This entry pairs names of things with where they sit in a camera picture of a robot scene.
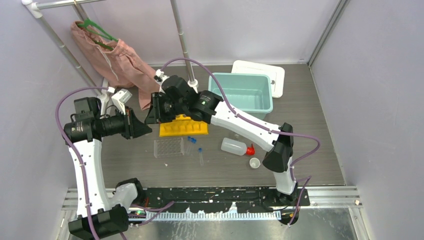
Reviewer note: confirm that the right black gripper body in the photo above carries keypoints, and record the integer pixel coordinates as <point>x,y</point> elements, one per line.
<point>165,110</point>

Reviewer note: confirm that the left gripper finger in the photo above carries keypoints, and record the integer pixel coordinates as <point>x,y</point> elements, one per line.
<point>138,128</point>
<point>130,112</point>

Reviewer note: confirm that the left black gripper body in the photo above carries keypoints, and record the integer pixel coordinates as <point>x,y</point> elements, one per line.
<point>126,130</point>

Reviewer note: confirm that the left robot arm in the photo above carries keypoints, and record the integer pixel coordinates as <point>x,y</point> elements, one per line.
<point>98,215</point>

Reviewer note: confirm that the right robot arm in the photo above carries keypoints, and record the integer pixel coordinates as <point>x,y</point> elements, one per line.
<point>275,140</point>

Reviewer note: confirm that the yellow test tube rack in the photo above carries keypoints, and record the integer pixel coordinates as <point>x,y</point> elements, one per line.
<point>183,126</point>

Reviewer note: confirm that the clear well plate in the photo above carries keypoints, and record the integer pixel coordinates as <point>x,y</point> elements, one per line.
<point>168,147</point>

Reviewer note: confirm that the pink cloth garment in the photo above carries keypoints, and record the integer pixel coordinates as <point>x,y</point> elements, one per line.
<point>122,67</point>

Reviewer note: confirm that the small glass flask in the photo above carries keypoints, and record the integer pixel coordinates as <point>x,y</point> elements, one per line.
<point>235,136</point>

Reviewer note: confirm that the teal plastic bin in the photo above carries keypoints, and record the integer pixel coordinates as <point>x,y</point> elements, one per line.
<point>251,93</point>

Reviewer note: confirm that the white squeeze bottle red cap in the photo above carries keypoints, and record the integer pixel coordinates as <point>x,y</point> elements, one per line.
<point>236,147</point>

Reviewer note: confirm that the green clothes hanger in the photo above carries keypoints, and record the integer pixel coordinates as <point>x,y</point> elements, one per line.
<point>92,34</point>

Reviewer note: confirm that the small white cup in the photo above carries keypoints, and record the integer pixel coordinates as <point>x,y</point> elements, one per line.
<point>254,163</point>

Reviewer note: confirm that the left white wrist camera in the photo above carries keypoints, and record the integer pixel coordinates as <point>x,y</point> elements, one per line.
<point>118,100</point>

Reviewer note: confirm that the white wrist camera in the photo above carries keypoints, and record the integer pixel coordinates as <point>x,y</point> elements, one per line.
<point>160,78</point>
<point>118,100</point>

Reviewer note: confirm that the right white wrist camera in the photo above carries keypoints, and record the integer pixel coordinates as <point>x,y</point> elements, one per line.
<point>160,78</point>

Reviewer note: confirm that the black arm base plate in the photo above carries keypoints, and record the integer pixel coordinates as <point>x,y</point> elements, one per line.
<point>248,199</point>

